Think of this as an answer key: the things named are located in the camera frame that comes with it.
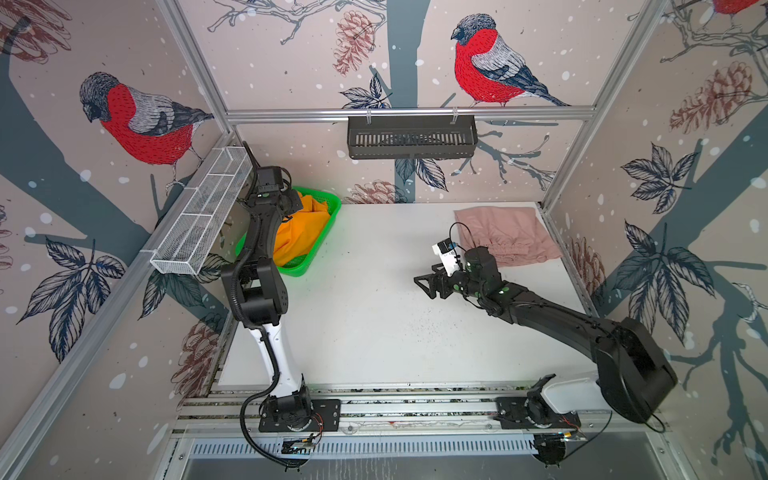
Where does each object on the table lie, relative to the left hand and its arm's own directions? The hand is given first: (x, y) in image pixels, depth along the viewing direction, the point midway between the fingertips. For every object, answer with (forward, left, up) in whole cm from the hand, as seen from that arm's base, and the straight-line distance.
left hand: (290, 197), depth 94 cm
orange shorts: (-10, -2, -7) cm, 12 cm away
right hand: (-25, -41, -7) cm, 49 cm away
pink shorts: (-1, -78, -19) cm, 80 cm away
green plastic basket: (-16, -2, -15) cm, 22 cm away
